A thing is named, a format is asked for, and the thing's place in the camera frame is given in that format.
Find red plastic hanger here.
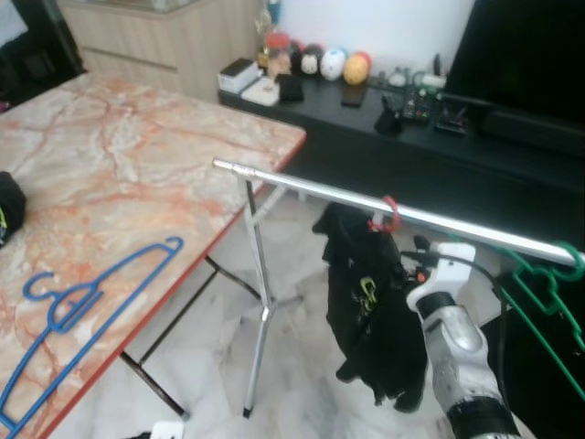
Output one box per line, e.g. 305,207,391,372
368,195,401,235

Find black shirt with green logo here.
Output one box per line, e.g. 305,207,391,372
313,203,431,412

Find green plastic hanger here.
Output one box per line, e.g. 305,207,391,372
498,240,585,353

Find blue plastic hanger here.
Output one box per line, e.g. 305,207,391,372
0,236,186,431

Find black TV console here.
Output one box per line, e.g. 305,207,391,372
218,78,585,248

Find black soundbar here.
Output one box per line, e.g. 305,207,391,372
480,108,585,156

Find black phone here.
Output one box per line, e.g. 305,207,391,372
341,84,368,109

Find black wallet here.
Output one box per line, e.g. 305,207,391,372
278,73,305,103

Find white flat box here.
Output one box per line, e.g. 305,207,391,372
242,77,281,107

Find black television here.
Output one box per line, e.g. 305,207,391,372
443,0,585,102

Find white box with black lid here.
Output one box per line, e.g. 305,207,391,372
219,58,263,94

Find red lid jar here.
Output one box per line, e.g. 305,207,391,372
265,30,292,74

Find marble top folding table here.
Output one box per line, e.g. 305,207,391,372
0,71,307,439

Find wooden cabinet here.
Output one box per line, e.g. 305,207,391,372
57,0,266,102

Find black garment with white print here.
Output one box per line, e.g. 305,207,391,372
0,171,27,250

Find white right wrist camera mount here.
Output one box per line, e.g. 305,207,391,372
407,242,478,312

